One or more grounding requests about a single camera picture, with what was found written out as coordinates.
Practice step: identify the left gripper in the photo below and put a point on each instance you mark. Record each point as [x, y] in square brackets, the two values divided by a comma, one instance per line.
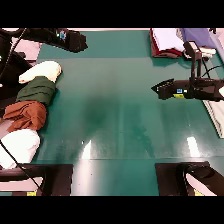
[78, 40]

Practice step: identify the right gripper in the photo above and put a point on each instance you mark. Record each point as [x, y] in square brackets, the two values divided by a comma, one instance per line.
[170, 89]

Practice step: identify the cream T-shirt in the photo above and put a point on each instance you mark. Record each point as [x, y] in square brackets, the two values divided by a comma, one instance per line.
[41, 70]

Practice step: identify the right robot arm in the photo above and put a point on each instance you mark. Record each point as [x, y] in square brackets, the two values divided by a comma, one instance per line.
[208, 89]

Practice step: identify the pale lilac garment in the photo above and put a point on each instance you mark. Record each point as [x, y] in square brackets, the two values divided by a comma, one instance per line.
[168, 38]

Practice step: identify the white garment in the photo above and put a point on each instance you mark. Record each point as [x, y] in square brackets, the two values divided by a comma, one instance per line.
[206, 51]
[20, 146]

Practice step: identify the blue garment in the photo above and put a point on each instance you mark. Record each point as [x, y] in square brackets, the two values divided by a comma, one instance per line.
[196, 35]

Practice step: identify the dark green garment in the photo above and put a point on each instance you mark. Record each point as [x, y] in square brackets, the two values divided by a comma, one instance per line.
[37, 90]

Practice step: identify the brown garment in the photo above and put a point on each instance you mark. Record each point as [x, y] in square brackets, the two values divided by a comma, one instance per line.
[26, 115]

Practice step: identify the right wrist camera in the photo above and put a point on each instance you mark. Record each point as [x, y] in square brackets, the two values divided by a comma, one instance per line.
[192, 53]

